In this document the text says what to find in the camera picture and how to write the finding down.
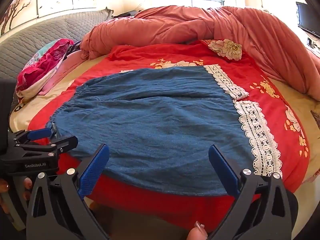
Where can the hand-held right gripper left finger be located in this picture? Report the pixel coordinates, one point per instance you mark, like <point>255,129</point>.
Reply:
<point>95,170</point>

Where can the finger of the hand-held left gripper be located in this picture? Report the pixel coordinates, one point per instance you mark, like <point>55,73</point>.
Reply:
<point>60,143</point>
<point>37,133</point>

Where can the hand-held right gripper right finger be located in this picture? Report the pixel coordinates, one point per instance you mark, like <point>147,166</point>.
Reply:
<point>222,170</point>

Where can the blue pants with white lace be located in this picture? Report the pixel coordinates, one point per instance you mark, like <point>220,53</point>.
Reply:
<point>160,120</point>

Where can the person's left hand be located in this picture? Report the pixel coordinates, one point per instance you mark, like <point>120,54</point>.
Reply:
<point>27,186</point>

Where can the person's right hand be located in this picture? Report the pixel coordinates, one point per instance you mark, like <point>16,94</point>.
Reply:
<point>197,233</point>

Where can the magenta floral pillow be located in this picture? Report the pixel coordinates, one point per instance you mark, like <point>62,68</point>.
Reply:
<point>47,62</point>

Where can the pink pillow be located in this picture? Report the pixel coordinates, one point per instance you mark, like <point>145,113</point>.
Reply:
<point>66,67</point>

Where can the dark striped cloth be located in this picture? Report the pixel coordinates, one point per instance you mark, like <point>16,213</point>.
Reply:
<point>73,47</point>

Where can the grey quilted headboard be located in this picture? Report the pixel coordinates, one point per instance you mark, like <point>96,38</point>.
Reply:
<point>37,37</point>

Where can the beige bed sheet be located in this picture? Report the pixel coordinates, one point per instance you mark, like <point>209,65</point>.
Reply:
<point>300,105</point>

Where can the dark remote control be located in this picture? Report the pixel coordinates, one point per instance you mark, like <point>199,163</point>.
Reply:
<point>316,116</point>

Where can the red floral blanket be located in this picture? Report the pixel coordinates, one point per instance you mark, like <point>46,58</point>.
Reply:
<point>155,52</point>

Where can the pink quilt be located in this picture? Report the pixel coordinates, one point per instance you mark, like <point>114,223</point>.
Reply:
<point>175,25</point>

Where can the black television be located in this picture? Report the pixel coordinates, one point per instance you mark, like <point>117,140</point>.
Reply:
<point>307,17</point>

